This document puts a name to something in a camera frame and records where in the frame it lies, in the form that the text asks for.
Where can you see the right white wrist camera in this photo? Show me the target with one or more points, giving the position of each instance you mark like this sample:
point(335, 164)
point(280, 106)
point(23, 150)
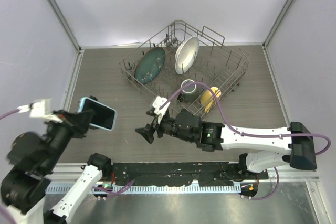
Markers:
point(160, 105)

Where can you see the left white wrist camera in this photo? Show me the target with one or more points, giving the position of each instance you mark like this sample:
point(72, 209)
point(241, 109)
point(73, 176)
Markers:
point(38, 109)

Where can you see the white slotted cable duct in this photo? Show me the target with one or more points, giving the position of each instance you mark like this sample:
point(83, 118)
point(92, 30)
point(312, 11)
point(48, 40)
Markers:
point(194, 188)

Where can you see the dark green mug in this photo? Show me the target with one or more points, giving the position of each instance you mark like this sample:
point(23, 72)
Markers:
point(190, 93)

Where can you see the teal ceramic plate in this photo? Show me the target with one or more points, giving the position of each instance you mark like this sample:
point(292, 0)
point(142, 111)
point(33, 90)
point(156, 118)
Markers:
point(150, 65)

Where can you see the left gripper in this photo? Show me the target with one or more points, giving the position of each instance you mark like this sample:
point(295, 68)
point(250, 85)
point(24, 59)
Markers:
point(78, 122)

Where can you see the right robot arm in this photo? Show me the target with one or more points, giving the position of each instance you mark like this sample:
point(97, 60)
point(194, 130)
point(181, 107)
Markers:
point(268, 147)

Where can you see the yellow cup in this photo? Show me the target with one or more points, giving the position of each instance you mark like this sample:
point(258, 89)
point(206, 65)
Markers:
point(207, 99)

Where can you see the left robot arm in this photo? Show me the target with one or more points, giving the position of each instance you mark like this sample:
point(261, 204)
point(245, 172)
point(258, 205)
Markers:
point(34, 157)

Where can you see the light blue smartphone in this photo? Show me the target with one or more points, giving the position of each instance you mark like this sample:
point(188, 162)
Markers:
point(104, 117)

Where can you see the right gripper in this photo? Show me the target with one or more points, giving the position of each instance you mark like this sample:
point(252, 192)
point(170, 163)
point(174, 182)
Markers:
point(148, 131)

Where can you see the white ceramic plate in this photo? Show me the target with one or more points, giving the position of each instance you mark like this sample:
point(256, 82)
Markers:
point(186, 55)

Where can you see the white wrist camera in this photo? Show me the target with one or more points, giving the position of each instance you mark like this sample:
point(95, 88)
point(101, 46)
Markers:
point(160, 105)
point(38, 109)

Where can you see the grey wire dish rack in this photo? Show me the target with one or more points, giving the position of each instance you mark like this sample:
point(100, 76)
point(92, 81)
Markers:
point(216, 65)

